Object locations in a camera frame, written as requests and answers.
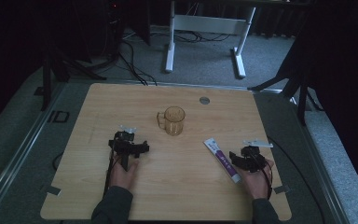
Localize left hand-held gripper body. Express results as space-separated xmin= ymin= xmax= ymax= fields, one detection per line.
xmin=107 ymin=124 xmax=143 ymax=173

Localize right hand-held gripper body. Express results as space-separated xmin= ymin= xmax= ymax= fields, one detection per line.
xmin=240 ymin=138 xmax=274 ymax=174

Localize person's right hand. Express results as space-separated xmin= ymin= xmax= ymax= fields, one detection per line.
xmin=240 ymin=158 xmax=275 ymax=201

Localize person's left hand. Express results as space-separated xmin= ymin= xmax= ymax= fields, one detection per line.
xmin=108 ymin=154 xmax=140 ymax=191

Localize white purple toothpaste tube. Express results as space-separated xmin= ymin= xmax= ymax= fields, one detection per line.
xmin=202 ymin=137 xmax=242 ymax=184

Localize clear amber plastic cup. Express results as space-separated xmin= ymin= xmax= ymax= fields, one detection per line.
xmin=156 ymin=105 xmax=186 ymax=137

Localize grey tape strip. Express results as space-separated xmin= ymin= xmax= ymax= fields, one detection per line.
xmin=272 ymin=184 xmax=292 ymax=195
xmin=41 ymin=184 xmax=62 ymax=197

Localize black tripod stand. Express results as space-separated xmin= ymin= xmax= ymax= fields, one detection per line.
xmin=40 ymin=36 xmax=108 ymax=112
xmin=247 ymin=46 xmax=325 ymax=127

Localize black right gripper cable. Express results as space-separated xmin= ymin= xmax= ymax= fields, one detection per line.
xmin=252 ymin=152 xmax=274 ymax=201

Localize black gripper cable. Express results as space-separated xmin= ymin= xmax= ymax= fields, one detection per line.
xmin=252 ymin=152 xmax=274 ymax=201
xmin=103 ymin=140 xmax=117 ymax=196

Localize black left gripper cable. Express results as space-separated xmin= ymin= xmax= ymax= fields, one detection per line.
xmin=103 ymin=140 xmax=117 ymax=196

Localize long black cable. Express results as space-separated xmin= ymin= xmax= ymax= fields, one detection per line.
xmin=266 ymin=135 xmax=326 ymax=224

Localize black rectangular bracket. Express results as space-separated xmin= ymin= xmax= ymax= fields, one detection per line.
xmin=47 ymin=109 xmax=71 ymax=124

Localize black floor cables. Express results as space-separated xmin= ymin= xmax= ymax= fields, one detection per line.
xmin=103 ymin=29 xmax=232 ymax=87

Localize white desk frame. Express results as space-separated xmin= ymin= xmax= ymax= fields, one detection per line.
xmin=164 ymin=0 xmax=257 ymax=79

